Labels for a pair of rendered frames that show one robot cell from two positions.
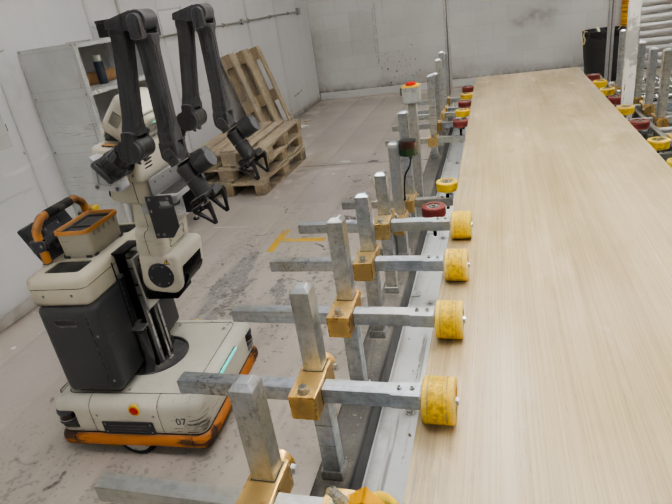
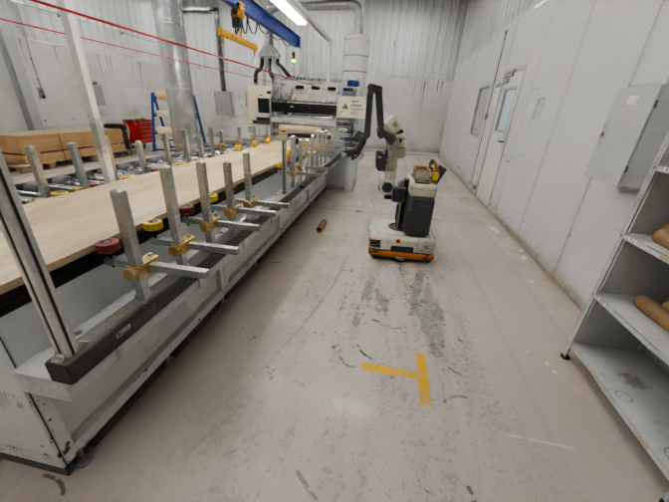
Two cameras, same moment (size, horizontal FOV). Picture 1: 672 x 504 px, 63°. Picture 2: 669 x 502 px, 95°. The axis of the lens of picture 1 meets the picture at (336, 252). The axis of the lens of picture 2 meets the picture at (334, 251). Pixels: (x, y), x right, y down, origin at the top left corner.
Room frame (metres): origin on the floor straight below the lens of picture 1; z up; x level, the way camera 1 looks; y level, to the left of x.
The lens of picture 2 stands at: (5.05, -0.37, 1.43)
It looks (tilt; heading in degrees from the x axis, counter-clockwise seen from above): 25 degrees down; 171
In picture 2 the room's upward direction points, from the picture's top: 3 degrees clockwise
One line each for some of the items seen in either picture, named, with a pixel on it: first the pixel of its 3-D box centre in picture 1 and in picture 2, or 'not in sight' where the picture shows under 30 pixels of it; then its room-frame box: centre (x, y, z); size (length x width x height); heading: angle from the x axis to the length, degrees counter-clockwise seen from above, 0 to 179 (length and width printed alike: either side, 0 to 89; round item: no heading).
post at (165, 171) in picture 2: (443, 89); (174, 220); (3.69, -0.87, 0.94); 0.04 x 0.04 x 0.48; 72
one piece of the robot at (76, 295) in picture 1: (117, 294); (414, 200); (2.06, 0.93, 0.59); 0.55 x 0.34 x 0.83; 166
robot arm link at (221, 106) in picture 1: (214, 69); (368, 112); (2.13, 0.34, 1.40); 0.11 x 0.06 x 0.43; 165
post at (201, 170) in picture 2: (440, 99); (206, 208); (3.45, -0.79, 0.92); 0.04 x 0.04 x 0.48; 72
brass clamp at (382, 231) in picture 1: (384, 223); not in sight; (1.53, -0.16, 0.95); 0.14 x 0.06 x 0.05; 162
